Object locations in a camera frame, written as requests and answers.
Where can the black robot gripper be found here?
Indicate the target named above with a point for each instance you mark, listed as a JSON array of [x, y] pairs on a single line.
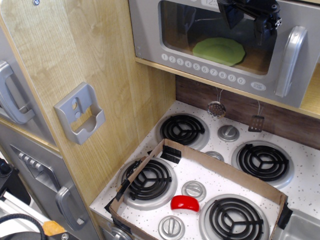
[[266, 14]]

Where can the grey toy microwave door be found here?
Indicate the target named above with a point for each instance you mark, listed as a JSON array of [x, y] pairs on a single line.
[[281, 69]]

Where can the green plastic plate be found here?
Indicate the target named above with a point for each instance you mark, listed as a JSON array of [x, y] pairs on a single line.
[[220, 50]]

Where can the hanging metal strainer spoon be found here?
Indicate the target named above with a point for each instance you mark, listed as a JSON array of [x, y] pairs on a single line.
[[215, 108]]

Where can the hanging metal spatula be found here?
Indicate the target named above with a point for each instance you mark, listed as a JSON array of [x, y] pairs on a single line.
[[257, 121]]

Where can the grey back stove knob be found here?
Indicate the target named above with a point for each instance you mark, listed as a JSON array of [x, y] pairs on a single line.
[[228, 133]]

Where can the back left stove burner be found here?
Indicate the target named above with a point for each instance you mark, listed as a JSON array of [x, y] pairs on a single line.
[[185, 129]]

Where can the stove burner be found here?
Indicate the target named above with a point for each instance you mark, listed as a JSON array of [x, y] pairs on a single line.
[[185, 129], [232, 217], [264, 160], [153, 187]]

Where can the grey small stove knob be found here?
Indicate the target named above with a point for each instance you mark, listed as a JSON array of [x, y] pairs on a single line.
[[215, 155]]

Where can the back right stove burner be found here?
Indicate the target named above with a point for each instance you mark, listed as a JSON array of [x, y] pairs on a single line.
[[264, 160]]

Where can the grey centre stove knob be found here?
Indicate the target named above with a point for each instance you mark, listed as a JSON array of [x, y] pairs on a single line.
[[194, 189]]

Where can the front left stove burner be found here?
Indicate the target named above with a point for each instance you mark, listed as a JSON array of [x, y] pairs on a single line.
[[153, 187]]

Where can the red plastic toy piece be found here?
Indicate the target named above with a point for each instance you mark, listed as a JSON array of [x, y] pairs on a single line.
[[184, 202]]

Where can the front right stove burner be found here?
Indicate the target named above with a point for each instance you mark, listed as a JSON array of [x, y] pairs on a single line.
[[232, 217]]

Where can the silver sink basin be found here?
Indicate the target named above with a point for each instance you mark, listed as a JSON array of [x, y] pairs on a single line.
[[297, 225]]

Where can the grey front stove knob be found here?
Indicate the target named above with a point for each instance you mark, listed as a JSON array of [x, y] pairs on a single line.
[[171, 228]]

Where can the grey oven knob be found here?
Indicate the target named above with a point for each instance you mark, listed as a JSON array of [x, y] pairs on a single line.
[[119, 234]]

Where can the grey ice dispenser panel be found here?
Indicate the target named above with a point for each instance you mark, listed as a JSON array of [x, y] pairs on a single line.
[[40, 172]]

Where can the grey wall phone holder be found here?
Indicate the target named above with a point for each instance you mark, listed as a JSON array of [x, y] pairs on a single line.
[[73, 106]]

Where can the brown cardboard frame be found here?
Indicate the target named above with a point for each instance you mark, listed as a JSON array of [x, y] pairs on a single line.
[[219, 178]]

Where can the upper grey fridge handle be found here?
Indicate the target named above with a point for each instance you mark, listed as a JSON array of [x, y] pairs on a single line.
[[12, 103]]

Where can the grey fridge handle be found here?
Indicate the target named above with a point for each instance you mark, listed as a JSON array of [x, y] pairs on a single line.
[[12, 103], [61, 200]]

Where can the lower grey fridge handle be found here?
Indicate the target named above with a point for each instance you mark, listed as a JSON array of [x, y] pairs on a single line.
[[61, 200]]

